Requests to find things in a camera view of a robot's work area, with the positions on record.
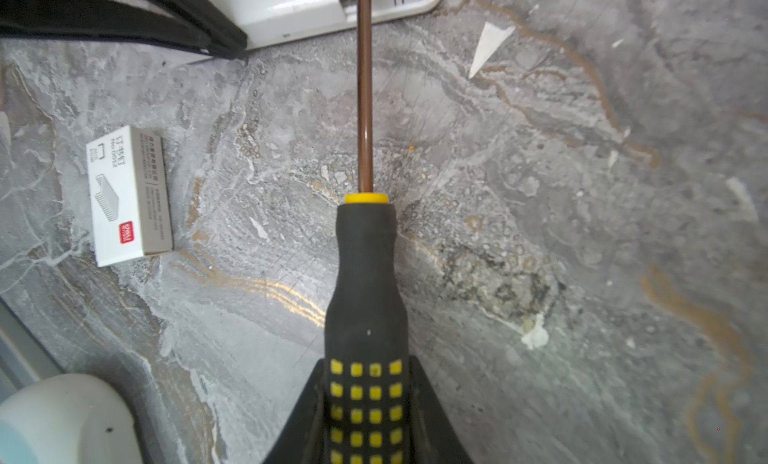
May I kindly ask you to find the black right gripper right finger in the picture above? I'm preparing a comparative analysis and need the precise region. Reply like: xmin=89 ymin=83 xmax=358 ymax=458
xmin=408 ymin=355 xmax=473 ymax=464

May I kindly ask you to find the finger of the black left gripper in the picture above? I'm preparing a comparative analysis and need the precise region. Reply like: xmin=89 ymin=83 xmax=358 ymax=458
xmin=1 ymin=0 xmax=247 ymax=60

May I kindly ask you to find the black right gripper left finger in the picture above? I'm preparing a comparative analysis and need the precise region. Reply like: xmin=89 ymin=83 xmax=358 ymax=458
xmin=263 ymin=359 xmax=325 ymax=464

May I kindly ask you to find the black yellow handled screwdriver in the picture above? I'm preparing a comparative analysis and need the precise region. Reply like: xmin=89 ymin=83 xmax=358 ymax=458
xmin=324 ymin=0 xmax=410 ymax=463

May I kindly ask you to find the white remote control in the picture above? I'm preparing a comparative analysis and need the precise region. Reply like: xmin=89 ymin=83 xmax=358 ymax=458
xmin=209 ymin=0 xmax=440 ymax=50

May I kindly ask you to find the small white red card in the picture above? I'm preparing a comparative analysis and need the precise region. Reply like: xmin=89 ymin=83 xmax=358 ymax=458
xmin=86 ymin=126 xmax=173 ymax=267

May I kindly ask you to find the white round alarm clock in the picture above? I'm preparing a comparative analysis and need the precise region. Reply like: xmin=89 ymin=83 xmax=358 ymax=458
xmin=1 ymin=374 xmax=143 ymax=463

